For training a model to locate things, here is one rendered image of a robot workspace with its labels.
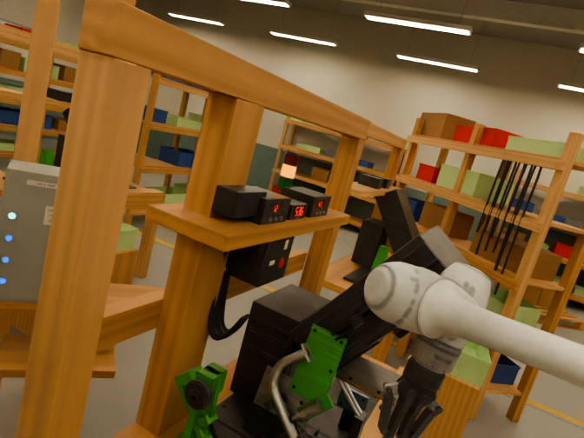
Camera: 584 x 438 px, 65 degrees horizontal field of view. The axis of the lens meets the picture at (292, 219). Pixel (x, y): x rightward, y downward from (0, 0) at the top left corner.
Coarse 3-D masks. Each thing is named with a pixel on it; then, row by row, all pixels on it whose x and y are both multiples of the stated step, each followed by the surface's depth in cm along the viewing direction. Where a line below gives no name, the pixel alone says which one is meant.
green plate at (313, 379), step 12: (312, 336) 136; (324, 336) 135; (336, 336) 134; (312, 348) 135; (324, 348) 134; (336, 348) 133; (324, 360) 134; (336, 360) 132; (300, 372) 135; (312, 372) 134; (324, 372) 133; (300, 384) 135; (312, 384) 133; (324, 384) 132; (312, 396) 133
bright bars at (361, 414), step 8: (344, 384) 147; (344, 392) 144; (352, 400) 146; (352, 408) 144; (360, 408) 146; (360, 416) 143; (352, 424) 143; (360, 424) 142; (352, 432) 143; (360, 432) 144
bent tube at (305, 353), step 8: (304, 344) 133; (296, 352) 134; (304, 352) 132; (280, 360) 135; (288, 360) 134; (296, 360) 133; (312, 360) 133; (272, 368) 136; (280, 368) 134; (272, 376) 134; (272, 384) 134; (272, 392) 134; (272, 400) 133; (280, 400) 133; (280, 408) 132; (280, 416) 132; (288, 416) 131; (288, 424) 130; (288, 432) 130; (296, 432) 130
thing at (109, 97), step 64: (128, 64) 79; (128, 128) 84; (256, 128) 123; (64, 192) 84; (192, 192) 119; (64, 256) 85; (192, 256) 120; (320, 256) 214; (64, 320) 86; (192, 320) 126; (64, 384) 90
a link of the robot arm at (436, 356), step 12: (420, 336) 89; (420, 348) 88; (432, 348) 87; (444, 348) 86; (456, 348) 87; (420, 360) 88; (432, 360) 86; (444, 360) 86; (456, 360) 88; (444, 372) 87
